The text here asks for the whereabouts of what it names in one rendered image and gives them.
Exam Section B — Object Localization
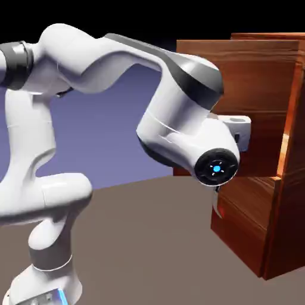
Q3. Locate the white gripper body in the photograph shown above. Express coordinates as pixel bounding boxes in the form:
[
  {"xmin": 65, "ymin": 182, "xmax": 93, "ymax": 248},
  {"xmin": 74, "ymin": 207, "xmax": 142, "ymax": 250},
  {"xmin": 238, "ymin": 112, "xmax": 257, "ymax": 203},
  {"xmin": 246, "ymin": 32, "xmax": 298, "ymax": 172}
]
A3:
[{"xmin": 211, "ymin": 185, "xmax": 225, "ymax": 219}]

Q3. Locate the small wooden cabinet door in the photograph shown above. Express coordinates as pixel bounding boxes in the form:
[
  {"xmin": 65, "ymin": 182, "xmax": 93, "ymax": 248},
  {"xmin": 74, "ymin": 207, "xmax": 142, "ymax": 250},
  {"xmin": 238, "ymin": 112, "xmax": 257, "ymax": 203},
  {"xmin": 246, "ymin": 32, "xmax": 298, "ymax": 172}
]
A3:
[{"xmin": 210, "ymin": 176, "xmax": 282, "ymax": 278}]

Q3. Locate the brown wooden cabinet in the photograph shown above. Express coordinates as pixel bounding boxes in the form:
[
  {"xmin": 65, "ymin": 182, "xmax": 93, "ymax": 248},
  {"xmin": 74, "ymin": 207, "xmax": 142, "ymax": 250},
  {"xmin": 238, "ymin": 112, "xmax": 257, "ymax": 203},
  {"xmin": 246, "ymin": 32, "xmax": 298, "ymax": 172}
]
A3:
[{"xmin": 172, "ymin": 32, "xmax": 305, "ymax": 281}]

